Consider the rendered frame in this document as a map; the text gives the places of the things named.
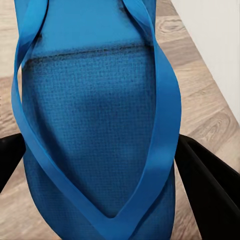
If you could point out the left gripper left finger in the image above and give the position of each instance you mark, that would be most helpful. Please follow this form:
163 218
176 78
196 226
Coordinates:
12 149

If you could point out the sandal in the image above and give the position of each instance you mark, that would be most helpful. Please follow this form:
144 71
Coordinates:
100 116

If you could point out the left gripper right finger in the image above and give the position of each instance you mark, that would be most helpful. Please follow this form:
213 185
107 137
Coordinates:
212 188

